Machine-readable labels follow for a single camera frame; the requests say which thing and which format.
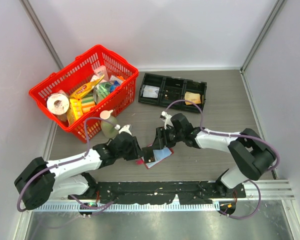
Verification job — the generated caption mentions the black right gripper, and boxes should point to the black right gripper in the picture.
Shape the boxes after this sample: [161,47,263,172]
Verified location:
[151,125,185,150]

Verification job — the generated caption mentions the red leather card holder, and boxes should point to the red leather card holder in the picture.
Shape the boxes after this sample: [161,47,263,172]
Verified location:
[135,147,174,169]

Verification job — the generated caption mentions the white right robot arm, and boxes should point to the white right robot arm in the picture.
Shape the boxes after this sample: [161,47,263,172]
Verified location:
[145,111,280,198]

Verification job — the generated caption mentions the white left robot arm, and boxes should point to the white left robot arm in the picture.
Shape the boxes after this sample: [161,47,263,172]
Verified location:
[14,131,144,212]

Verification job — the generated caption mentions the dark card in tray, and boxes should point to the dark card in tray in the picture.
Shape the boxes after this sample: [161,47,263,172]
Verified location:
[164,92,178,101]

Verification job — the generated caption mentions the white cards in tray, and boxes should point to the white cards in tray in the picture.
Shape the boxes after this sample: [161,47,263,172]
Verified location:
[142,85,160,99]

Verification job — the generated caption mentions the green soap pump bottle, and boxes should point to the green soap pump bottle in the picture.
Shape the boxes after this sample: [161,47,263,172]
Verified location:
[100,109,119,139]

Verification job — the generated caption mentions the black three-compartment tray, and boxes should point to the black three-compartment tray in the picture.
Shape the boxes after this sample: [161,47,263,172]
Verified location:
[138,73,207,113]

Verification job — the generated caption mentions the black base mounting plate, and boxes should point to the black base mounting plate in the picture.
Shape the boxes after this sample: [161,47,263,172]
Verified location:
[75,181,246,205]

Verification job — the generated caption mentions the yellow green sponge pack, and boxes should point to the yellow green sponge pack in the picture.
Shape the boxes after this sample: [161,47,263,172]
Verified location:
[80,95,96,113]

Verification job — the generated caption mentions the green packaged item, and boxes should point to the green packaged item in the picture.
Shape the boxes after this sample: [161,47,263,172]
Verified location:
[93,81,113,103]

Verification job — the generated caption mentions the yellow box in basket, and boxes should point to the yellow box in basket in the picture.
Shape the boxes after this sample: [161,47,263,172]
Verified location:
[66,98,84,126]

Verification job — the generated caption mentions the yellow snack bag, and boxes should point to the yellow snack bag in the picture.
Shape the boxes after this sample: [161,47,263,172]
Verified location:
[69,74,105,100]

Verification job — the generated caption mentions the red plastic shopping basket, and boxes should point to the red plastic shopping basket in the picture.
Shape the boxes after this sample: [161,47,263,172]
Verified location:
[28,44,139,143]

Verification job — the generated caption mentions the pink white box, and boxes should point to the pink white box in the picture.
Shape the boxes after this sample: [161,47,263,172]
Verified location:
[93,65,109,80]

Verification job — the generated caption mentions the toilet paper roll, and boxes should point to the toilet paper roll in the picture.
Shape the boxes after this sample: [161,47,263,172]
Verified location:
[46,93,70,116]

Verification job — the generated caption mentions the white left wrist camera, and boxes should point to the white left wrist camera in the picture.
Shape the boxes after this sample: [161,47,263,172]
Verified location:
[114,124,132,135]

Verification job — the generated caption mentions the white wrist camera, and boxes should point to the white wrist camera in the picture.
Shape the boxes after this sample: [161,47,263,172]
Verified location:
[160,111,173,130]
[114,124,132,135]

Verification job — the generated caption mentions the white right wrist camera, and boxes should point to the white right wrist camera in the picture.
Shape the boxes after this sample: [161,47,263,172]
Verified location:
[160,111,173,130]

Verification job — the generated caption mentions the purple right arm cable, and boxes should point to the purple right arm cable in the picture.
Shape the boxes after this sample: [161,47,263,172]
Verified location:
[161,99,281,221]

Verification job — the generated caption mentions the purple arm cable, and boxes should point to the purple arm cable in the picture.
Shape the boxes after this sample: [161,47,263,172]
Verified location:
[161,99,281,221]
[16,116,121,218]

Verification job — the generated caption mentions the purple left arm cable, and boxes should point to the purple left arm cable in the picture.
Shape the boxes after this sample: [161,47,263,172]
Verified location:
[16,116,121,218]

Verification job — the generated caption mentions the slotted cable duct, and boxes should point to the slotted cable duct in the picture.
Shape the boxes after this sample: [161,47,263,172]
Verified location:
[34,201,220,213]

